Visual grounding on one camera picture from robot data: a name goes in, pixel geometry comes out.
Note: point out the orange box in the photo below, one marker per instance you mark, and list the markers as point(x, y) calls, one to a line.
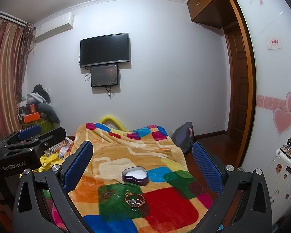
point(31, 117)

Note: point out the purple heart-shaped tin box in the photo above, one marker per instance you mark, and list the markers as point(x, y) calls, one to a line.
point(136, 175)

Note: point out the striped cloth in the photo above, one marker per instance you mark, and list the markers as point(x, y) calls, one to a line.
point(60, 149)

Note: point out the small black wall monitor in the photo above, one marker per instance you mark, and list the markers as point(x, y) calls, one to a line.
point(104, 75)

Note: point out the brown wooden door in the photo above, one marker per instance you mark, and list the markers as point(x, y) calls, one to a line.
point(239, 82)

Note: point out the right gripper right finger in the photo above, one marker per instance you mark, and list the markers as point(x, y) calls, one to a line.
point(253, 213)

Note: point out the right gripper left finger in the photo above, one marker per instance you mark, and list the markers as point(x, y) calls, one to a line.
point(30, 212)

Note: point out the striped red curtain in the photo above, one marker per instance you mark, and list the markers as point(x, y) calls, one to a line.
point(15, 43)

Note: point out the colourful patchwork fleece blanket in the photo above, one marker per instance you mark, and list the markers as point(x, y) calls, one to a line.
point(171, 201)

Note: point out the grey backpack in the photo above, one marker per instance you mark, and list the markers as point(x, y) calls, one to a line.
point(183, 137)

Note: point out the pile of clothes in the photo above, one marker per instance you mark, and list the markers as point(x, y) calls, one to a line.
point(39, 101)

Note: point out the white wardrobe sliding door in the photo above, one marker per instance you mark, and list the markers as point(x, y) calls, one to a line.
point(269, 26)

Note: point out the wooden overhead cabinet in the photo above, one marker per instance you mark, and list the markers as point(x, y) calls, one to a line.
point(213, 13)

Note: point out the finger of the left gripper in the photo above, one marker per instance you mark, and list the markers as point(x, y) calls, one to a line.
point(29, 132)
point(51, 139)

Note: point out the black wall television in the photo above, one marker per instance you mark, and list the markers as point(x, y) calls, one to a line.
point(106, 49)

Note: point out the white air conditioner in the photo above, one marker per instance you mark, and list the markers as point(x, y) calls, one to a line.
point(54, 26)

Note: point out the white suitcase with stickers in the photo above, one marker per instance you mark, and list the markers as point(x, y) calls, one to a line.
point(278, 179)

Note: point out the yellow cloth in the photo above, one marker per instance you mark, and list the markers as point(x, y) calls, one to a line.
point(48, 161)

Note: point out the yellow foam tube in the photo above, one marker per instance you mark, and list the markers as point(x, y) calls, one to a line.
point(111, 119)

